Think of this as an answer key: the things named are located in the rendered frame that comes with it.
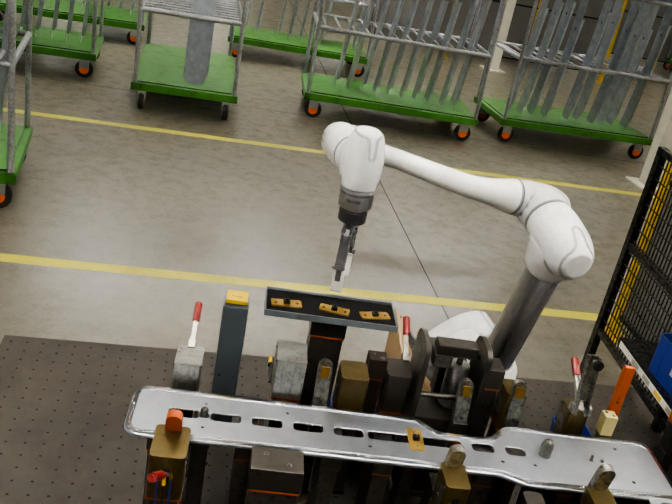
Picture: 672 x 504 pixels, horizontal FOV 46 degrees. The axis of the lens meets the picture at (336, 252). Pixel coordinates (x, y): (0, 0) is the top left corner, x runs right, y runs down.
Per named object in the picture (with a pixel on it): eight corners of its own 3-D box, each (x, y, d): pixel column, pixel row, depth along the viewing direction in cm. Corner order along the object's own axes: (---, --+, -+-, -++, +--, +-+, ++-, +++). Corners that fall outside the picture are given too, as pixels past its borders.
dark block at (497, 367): (451, 491, 230) (488, 369, 213) (447, 474, 237) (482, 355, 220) (468, 493, 231) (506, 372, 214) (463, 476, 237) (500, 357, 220)
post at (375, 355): (342, 477, 228) (370, 359, 211) (341, 465, 232) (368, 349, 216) (360, 478, 228) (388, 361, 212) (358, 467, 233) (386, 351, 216)
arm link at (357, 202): (337, 188, 202) (333, 209, 204) (372, 196, 201) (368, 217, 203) (344, 177, 210) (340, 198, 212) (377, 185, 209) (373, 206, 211)
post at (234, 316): (203, 437, 232) (221, 306, 215) (206, 421, 239) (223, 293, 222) (229, 440, 233) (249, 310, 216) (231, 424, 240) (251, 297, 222)
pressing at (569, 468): (118, 442, 181) (119, 436, 180) (136, 385, 201) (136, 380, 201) (683, 504, 197) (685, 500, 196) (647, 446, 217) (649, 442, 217)
